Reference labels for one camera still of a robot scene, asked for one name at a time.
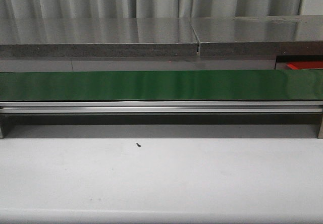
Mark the green conveyor belt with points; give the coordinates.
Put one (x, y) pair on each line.
(163, 85)

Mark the aluminium conveyor frame rail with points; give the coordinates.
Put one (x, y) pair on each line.
(161, 107)

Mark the red plastic tray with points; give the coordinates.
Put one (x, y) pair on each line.
(305, 65)

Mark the left grey stone slab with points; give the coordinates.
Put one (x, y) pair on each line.
(97, 38)

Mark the right steel conveyor leg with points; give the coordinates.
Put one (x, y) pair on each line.
(319, 128)

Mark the grey stone slab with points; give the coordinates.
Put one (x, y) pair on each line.
(97, 38)
(256, 36)

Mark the right grey stone slab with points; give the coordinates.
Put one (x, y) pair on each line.
(256, 36)

